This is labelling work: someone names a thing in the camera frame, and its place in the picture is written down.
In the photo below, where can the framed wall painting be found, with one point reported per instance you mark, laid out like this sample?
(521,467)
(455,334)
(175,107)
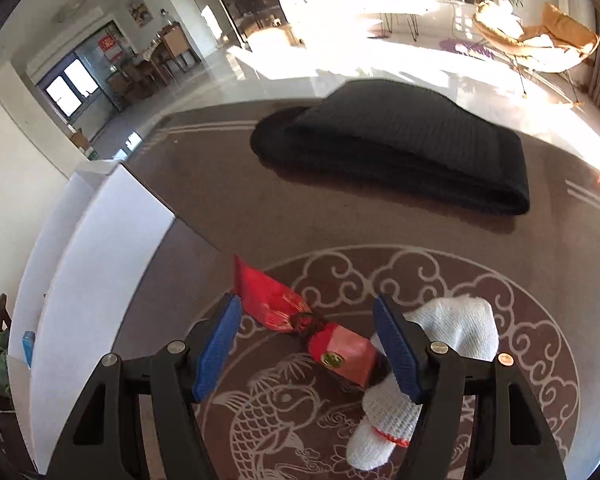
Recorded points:
(139,9)

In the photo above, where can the white knit work glove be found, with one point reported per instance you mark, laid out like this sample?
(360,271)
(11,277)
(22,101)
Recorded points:
(460,325)

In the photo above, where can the folded black cloth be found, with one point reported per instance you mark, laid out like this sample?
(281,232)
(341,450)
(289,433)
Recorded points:
(405,150)

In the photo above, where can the brown cardboard box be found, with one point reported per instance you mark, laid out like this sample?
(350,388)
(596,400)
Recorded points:
(270,37)

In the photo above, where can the white storage container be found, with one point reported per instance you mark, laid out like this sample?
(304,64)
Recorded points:
(105,285)

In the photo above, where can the round ceiling light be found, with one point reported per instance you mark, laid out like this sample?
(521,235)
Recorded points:
(71,7)

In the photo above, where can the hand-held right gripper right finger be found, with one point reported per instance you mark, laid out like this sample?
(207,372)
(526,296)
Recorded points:
(397,352)

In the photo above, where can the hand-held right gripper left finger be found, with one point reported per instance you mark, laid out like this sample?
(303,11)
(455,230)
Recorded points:
(217,347)

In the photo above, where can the orange lounge chair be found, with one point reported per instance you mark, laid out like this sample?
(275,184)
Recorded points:
(565,25)

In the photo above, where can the purple floor mat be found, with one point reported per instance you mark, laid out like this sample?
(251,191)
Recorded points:
(467,49)

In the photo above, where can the white television stand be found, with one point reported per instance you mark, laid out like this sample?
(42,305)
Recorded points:
(410,20)

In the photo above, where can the wooden dining chair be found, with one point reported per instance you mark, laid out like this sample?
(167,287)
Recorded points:
(180,45)

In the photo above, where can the dining table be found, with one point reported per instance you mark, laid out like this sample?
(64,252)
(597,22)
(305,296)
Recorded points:
(150,67)

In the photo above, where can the red door poster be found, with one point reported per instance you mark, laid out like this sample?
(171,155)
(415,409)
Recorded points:
(111,49)

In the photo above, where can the dark framed window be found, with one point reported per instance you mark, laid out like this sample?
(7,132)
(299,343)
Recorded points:
(72,87)

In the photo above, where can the red foil gift packet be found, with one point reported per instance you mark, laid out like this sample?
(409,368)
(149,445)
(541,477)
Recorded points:
(270,300)

